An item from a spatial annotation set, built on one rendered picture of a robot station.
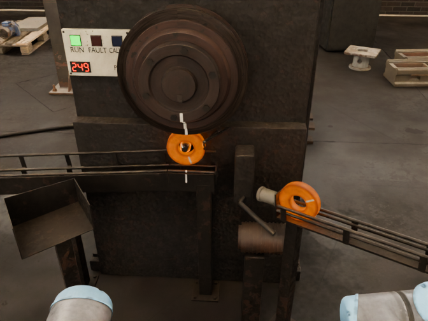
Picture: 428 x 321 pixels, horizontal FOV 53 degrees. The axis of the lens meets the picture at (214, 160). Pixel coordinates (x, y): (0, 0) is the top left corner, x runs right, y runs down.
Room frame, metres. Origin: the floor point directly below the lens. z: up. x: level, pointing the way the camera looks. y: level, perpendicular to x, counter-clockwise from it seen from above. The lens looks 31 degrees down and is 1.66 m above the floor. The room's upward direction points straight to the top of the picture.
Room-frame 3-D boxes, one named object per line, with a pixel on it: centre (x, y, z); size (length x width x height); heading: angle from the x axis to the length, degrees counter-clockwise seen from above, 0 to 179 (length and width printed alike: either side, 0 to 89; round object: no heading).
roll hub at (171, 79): (1.41, 0.12, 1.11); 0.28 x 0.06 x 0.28; 86
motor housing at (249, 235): (1.35, -0.21, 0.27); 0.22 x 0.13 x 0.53; 86
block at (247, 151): (1.50, -0.12, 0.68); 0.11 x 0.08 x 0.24; 176
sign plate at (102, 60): (1.64, 0.44, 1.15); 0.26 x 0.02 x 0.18; 86
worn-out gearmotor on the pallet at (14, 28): (5.59, 2.56, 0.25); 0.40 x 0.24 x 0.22; 176
